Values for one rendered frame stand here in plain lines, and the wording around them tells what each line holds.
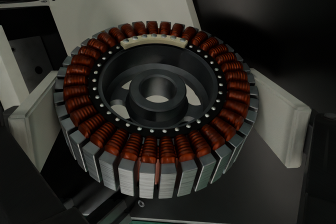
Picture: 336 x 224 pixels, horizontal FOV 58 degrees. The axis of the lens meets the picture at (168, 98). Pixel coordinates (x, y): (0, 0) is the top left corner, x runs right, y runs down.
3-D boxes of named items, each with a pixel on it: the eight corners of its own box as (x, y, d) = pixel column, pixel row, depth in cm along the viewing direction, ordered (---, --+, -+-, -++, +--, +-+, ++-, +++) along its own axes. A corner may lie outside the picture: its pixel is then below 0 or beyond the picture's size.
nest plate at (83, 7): (166, -87, 23) (158, -91, 22) (222, 98, 25) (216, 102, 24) (51, -13, 32) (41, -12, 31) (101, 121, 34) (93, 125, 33)
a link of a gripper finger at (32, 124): (37, 182, 13) (18, 183, 13) (67, 116, 19) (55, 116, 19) (26, 116, 12) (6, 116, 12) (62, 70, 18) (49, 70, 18)
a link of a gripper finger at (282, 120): (296, 108, 13) (313, 108, 13) (243, 67, 19) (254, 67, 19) (286, 169, 14) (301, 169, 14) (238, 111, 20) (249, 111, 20)
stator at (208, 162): (267, 194, 16) (293, 160, 14) (53, 210, 15) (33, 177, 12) (222, 55, 24) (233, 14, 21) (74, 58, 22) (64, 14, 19)
